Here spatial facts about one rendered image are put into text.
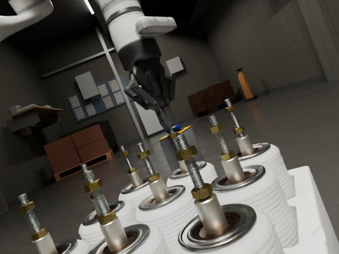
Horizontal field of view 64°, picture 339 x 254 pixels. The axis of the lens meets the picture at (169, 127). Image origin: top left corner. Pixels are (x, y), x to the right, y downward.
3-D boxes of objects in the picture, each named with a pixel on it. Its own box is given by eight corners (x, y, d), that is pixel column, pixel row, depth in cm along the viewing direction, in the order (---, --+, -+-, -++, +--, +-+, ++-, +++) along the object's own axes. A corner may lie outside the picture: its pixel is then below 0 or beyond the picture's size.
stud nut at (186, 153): (196, 151, 26) (193, 143, 26) (199, 154, 24) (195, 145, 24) (177, 160, 26) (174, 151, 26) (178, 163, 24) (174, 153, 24)
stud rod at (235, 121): (242, 140, 47) (226, 99, 47) (247, 138, 46) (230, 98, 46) (239, 142, 46) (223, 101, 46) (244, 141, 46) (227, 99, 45)
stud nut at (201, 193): (212, 188, 26) (208, 180, 26) (215, 193, 24) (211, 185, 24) (192, 196, 26) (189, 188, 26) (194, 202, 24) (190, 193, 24)
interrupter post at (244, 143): (256, 150, 47) (249, 133, 47) (255, 154, 45) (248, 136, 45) (242, 154, 48) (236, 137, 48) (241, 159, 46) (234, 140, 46)
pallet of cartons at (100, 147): (67, 174, 585) (54, 144, 582) (117, 153, 591) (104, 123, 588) (53, 183, 503) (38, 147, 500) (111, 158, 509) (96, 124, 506)
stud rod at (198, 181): (214, 207, 26) (183, 133, 25) (216, 210, 25) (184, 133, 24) (204, 211, 26) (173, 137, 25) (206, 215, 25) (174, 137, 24)
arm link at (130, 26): (147, 26, 42) (131, -11, 42) (106, 58, 49) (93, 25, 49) (180, 26, 49) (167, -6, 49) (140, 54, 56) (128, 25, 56)
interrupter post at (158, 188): (173, 197, 40) (164, 176, 40) (159, 205, 39) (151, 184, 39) (166, 195, 43) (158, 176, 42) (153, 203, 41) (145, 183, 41)
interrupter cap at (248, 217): (166, 259, 24) (163, 252, 24) (196, 215, 30) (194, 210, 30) (250, 251, 20) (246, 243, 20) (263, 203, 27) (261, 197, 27)
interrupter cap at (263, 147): (271, 142, 48) (270, 138, 48) (271, 154, 41) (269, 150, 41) (231, 154, 51) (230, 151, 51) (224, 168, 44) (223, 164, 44)
